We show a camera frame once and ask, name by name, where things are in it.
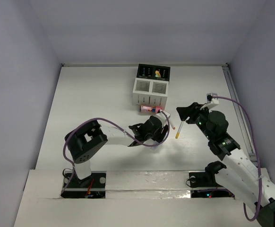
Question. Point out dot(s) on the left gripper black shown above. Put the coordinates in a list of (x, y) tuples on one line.
[(160, 132)]

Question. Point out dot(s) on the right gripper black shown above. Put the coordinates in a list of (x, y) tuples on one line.
[(192, 110)]

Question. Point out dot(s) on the yellow white pen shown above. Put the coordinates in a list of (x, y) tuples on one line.
[(179, 129)]

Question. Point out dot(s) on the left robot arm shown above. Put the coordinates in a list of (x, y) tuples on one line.
[(87, 139)]

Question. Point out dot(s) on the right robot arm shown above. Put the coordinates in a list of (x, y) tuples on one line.
[(233, 170)]

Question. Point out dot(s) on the pink capped tube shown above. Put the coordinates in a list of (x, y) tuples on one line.
[(145, 109)]

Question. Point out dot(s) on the white organizer container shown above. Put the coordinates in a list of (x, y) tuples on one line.
[(150, 92)]

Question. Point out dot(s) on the foil covered front board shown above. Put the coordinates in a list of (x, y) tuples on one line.
[(147, 185)]

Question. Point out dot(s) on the black organizer container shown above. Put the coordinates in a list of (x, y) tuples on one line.
[(146, 71)]

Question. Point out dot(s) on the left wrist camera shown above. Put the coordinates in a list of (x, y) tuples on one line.
[(164, 117)]

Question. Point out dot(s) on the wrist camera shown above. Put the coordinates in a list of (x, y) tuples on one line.
[(164, 117), (212, 99)]

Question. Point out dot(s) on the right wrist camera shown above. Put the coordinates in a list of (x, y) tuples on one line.
[(212, 99)]

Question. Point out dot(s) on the right aluminium rail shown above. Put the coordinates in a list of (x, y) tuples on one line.
[(242, 118)]

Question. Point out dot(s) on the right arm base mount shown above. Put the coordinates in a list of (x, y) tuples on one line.
[(204, 185)]

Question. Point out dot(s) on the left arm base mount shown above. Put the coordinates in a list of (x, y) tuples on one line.
[(92, 187)]

